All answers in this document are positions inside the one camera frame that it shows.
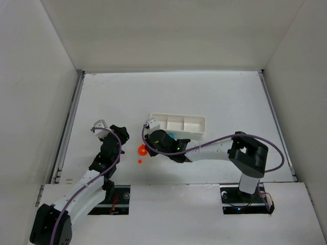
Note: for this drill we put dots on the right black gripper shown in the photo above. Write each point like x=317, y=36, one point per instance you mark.
x=149, y=147

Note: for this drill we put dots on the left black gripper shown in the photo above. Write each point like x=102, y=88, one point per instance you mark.
x=118, y=132

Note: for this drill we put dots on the orange round lego piece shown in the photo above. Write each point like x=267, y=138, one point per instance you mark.
x=142, y=151

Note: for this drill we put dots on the white three-compartment tray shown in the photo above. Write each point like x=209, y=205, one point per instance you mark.
x=182, y=126

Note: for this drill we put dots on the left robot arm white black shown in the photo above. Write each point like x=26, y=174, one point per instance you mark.
x=53, y=224

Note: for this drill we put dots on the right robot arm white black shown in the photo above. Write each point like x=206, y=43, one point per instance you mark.
x=246, y=153

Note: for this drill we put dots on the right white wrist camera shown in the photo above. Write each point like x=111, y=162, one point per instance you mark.
x=152, y=125

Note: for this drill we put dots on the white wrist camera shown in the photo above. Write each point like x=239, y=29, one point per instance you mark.
x=99, y=129
x=152, y=125

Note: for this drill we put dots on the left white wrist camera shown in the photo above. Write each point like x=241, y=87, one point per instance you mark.
x=99, y=129

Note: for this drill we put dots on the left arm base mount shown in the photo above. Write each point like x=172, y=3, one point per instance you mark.
x=116, y=204

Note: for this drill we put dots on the left aluminium rail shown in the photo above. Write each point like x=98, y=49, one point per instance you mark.
x=56, y=169

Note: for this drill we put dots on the aluminium rail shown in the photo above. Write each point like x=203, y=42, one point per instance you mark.
x=56, y=169
x=284, y=147

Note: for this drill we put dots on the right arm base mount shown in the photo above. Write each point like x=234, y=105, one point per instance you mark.
x=236, y=202

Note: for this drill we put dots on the right aluminium rail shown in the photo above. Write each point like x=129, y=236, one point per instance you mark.
x=284, y=147

